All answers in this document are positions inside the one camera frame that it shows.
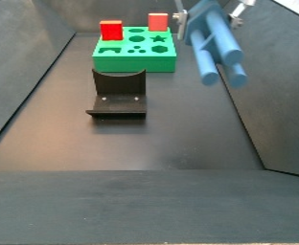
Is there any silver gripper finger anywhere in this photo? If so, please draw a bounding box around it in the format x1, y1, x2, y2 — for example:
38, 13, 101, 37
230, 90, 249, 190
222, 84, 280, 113
172, 0, 188, 40
228, 0, 255, 29

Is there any blue three prong object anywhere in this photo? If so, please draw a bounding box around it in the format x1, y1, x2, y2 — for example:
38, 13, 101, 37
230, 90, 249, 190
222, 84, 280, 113
184, 0, 247, 87

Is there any green shape sorter board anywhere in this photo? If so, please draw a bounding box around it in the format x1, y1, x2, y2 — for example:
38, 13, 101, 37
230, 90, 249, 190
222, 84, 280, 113
91, 27, 176, 73

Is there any black curved fixture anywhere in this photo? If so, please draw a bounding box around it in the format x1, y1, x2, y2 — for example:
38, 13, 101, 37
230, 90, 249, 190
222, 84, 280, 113
85, 70, 146, 117

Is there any dull red rounded block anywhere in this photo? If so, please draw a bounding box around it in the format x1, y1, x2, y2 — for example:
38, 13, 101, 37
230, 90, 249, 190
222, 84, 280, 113
148, 13, 168, 32

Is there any bright red rectangular block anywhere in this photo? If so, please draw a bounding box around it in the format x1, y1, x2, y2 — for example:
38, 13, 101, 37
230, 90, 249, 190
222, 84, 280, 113
99, 20, 122, 41

